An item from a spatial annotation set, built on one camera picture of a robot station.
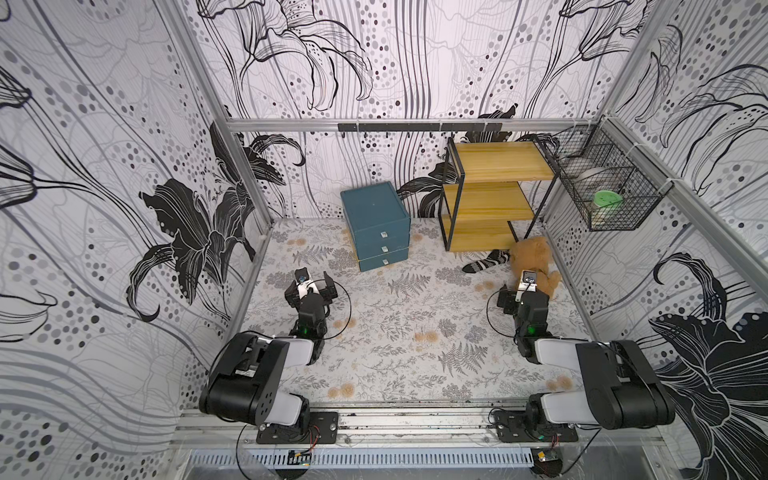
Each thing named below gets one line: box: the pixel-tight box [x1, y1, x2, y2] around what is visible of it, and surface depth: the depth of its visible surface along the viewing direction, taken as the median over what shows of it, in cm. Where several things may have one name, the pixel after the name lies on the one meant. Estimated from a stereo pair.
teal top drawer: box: [354, 218, 410, 247], surface depth 93 cm
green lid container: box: [593, 190, 623, 207], surface depth 81 cm
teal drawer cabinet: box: [340, 181, 411, 272], surface depth 95 cm
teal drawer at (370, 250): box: [356, 234, 410, 261], surface depth 97 cm
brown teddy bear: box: [510, 236, 561, 298], surface depth 95 cm
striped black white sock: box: [462, 249, 511, 273], surface depth 106 cm
